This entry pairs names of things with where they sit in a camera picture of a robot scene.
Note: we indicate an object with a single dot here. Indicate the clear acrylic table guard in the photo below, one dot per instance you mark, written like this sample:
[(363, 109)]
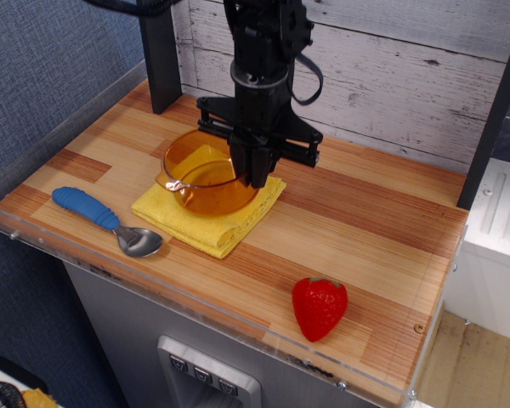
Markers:
[(385, 227)]

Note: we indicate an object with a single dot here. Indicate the white ribbed side counter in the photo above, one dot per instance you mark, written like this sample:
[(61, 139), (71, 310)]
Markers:
[(478, 287)]

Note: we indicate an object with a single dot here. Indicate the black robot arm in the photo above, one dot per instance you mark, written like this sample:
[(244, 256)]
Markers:
[(269, 39)]

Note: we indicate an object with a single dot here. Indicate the red plastic strawberry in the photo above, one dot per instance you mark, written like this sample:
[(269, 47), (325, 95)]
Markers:
[(319, 304)]

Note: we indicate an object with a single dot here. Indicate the yellow folded towel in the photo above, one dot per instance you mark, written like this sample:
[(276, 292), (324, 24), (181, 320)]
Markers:
[(214, 235)]

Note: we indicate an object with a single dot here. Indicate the orange transparent pot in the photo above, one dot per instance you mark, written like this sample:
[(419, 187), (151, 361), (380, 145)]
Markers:
[(198, 171)]

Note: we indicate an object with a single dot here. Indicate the blue handled metal spoon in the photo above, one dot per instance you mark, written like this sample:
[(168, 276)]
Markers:
[(134, 242)]

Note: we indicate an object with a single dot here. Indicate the black right vertical post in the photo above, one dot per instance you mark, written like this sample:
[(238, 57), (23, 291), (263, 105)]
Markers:
[(487, 141)]

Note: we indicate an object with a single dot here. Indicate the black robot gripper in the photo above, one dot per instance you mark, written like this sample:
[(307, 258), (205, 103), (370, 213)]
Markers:
[(260, 124)]

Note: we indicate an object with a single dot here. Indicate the yellow object at corner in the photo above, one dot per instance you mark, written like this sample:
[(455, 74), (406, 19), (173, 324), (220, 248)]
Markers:
[(36, 398)]

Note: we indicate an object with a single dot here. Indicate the grey toy fridge cabinet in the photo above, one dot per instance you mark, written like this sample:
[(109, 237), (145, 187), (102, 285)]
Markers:
[(162, 356)]

